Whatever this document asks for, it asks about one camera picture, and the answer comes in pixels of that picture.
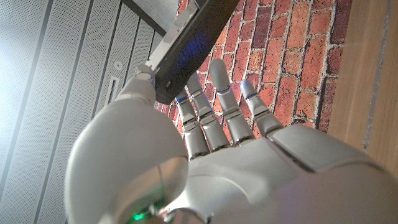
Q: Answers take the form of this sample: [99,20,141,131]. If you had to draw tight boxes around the red brick printed backdrop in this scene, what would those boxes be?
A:
[155,0,354,139]

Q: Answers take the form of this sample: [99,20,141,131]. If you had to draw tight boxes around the black stapler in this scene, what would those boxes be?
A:
[144,0,240,105]

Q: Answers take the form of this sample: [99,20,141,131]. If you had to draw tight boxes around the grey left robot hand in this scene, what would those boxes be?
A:
[63,58,398,224]

